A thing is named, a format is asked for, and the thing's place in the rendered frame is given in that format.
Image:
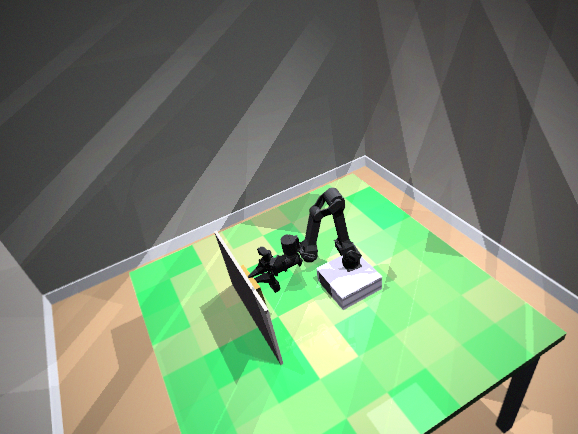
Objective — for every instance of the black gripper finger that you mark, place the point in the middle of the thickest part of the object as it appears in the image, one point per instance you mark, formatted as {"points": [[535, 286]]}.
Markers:
{"points": [[263, 278], [258, 270]]}

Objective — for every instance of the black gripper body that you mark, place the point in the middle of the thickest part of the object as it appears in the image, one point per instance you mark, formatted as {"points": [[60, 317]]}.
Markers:
{"points": [[273, 267]]}

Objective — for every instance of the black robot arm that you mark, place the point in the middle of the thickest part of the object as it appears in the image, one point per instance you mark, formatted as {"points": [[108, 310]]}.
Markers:
{"points": [[308, 247]]}

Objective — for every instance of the yellow picture frame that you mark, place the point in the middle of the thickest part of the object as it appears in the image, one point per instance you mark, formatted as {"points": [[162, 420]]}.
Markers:
{"points": [[254, 283]]}

